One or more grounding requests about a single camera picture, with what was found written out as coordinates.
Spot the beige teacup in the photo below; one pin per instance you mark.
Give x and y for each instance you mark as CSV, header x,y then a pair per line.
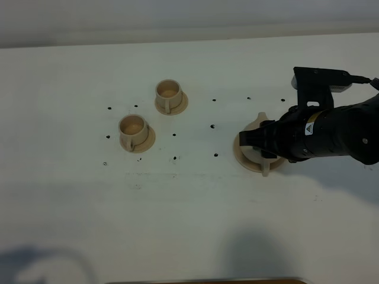
x,y
133,132
168,96

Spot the beige teapot saucer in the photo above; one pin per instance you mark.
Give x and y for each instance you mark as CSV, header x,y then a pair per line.
x,y
253,160

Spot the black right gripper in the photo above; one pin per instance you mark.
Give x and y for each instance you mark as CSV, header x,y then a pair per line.
x,y
297,135

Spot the beige teacup far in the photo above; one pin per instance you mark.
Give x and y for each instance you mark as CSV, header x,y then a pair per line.
x,y
168,96

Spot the beige saucer far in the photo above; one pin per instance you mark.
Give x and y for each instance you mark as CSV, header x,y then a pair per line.
x,y
174,111

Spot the beige teacup near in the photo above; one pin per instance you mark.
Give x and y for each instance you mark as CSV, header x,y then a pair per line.
x,y
133,132

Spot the beige ceramic teapot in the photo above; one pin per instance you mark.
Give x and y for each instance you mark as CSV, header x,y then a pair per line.
x,y
254,147

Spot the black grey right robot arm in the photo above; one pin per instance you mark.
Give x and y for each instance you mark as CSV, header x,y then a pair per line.
x,y
352,130

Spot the beige saucer near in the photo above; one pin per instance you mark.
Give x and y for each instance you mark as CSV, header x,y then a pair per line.
x,y
148,142

